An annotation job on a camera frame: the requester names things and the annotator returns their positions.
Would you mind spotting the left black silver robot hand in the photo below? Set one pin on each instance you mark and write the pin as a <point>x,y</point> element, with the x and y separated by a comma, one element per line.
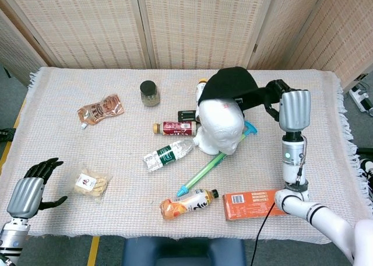
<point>26,194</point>

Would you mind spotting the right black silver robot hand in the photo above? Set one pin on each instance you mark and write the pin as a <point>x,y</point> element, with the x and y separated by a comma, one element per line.
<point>294,110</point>

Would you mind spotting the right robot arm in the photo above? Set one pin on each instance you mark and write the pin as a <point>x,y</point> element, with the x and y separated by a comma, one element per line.
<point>294,167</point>

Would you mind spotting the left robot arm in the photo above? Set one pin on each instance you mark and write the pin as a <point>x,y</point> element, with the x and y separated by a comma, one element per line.
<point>11,239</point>

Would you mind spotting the white mannequin head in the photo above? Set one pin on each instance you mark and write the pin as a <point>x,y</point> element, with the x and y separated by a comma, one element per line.
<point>220,126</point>

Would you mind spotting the clear bag of biscuits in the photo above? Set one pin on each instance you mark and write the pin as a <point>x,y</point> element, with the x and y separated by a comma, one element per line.
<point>91,184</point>

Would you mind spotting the white power strip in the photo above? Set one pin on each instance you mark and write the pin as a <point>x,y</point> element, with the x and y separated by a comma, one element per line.
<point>361,98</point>

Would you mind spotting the woven folding screen panel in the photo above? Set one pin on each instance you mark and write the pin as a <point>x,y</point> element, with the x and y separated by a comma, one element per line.
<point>341,32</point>
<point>78,24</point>
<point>204,24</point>
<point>16,50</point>
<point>279,27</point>

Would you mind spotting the white woven fringed tablecloth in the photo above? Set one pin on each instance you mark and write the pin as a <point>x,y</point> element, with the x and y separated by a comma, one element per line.
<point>116,167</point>

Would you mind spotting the black white shoe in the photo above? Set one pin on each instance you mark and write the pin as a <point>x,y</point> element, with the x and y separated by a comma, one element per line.
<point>366,172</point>

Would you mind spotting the white bottle yellow cap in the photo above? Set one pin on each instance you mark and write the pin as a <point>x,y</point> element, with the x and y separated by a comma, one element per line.
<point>201,88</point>

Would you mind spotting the orange cardboard box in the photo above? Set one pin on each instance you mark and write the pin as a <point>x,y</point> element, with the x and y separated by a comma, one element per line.
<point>250,204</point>

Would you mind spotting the small black rectangular device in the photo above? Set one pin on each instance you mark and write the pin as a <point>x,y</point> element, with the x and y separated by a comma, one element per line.
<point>186,115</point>

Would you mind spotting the green blue toy water gun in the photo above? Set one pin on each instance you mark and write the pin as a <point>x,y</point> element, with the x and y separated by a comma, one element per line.
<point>201,172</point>

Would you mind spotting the orange sauce pouch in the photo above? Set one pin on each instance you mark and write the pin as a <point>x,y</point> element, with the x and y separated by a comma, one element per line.
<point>100,110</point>

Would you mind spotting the red label drink bottle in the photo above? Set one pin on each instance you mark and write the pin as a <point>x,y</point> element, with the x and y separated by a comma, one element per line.
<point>175,128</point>

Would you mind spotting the clear water bottle green label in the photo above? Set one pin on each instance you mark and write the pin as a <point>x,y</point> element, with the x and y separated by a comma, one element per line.
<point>167,155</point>

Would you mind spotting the orange juice bottle black cap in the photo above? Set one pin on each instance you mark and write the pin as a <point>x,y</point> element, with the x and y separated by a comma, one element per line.
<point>186,204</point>

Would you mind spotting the glass jar black lid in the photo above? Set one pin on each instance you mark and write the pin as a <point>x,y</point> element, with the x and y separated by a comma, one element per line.
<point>149,94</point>

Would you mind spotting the blue padded chair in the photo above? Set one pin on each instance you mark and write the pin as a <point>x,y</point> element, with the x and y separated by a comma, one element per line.
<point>183,252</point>

